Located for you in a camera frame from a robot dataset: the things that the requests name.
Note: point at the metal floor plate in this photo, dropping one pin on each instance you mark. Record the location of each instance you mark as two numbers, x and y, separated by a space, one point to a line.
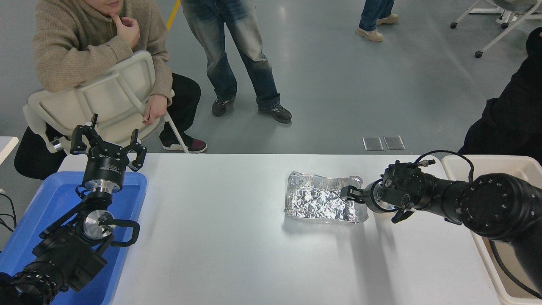
394 142
373 143

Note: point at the person's left hand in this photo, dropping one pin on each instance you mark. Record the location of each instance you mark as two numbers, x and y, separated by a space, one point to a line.
154 109

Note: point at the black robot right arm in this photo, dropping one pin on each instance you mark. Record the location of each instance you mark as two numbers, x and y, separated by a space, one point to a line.
487 207

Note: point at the person's left forearm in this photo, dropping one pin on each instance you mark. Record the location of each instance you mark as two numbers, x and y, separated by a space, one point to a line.
160 76

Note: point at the blue plastic tray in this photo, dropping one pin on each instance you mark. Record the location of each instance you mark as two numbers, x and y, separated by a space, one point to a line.
55 199

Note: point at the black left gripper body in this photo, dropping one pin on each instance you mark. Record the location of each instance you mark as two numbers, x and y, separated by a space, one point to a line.
105 165

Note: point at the silver foil tray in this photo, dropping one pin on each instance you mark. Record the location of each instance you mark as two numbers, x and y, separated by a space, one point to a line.
315 199

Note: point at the large pale plastic bin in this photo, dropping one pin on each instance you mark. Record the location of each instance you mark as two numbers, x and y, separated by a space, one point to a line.
457 167

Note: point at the person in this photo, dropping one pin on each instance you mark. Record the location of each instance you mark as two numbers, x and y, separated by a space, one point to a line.
76 46
516 114
372 12
245 46

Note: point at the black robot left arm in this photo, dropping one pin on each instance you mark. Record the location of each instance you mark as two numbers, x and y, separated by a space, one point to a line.
63 254

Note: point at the white plastic chair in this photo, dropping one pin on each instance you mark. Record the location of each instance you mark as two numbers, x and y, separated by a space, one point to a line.
106 106

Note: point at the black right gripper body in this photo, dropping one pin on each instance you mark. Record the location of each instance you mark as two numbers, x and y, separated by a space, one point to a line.
371 195

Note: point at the white wheeled stand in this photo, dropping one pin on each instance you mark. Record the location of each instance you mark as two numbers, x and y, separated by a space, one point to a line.
504 31

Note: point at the person's right hand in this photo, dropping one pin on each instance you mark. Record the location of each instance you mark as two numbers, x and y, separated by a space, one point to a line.
127 29

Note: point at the person's right forearm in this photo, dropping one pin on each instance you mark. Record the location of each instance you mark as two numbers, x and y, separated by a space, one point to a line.
89 67

